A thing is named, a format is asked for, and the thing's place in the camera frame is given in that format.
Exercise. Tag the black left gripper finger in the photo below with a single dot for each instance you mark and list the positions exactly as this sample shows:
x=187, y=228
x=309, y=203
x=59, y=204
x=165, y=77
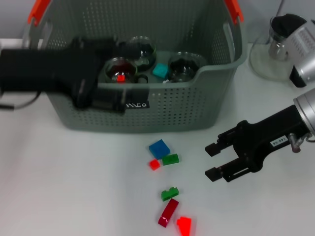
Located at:
x=125, y=51

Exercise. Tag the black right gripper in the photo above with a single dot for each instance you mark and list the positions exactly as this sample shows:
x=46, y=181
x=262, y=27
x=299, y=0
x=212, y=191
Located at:
x=265, y=137

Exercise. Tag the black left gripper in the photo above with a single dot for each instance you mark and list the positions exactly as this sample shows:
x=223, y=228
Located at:
x=49, y=71

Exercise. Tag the small red rounded brick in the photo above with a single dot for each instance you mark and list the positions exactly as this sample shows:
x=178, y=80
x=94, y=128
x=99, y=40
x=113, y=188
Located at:
x=120, y=78

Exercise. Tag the teal toy brick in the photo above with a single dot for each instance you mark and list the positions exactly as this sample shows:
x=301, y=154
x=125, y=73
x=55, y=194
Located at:
x=160, y=70

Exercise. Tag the small red square brick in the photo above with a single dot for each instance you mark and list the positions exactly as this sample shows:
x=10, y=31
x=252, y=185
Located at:
x=154, y=164

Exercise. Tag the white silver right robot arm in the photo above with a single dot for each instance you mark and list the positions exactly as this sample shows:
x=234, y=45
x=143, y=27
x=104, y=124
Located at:
x=307, y=110

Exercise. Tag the grey perforated storage basket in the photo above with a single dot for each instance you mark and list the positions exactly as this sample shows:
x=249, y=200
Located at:
x=184, y=103

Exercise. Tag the green sloped toy brick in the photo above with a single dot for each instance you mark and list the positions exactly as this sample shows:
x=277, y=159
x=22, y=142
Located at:
x=169, y=159

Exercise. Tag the blue toy brick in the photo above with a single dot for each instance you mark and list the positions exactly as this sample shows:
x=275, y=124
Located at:
x=159, y=148

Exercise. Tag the green notched toy brick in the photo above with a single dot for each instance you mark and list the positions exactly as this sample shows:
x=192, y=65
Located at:
x=168, y=194

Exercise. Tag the orange-red sloped brick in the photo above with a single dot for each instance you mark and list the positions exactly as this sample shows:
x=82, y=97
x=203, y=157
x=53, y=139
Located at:
x=184, y=225

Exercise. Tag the dark red long brick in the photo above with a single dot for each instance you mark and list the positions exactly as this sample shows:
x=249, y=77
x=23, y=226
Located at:
x=168, y=212

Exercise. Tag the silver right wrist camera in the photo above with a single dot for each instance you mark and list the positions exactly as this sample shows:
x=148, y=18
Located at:
x=304, y=49

